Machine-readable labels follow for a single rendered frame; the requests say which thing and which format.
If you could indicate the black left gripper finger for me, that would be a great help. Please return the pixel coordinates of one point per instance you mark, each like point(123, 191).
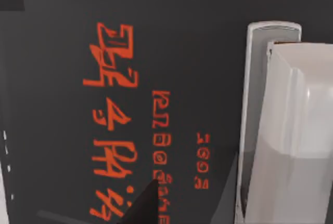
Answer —
point(148, 208)

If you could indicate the black book with red lettering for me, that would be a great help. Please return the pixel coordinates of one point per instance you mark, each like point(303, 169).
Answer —
point(65, 78)

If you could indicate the white stapler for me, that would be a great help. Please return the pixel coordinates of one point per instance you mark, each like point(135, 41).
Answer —
point(286, 130)

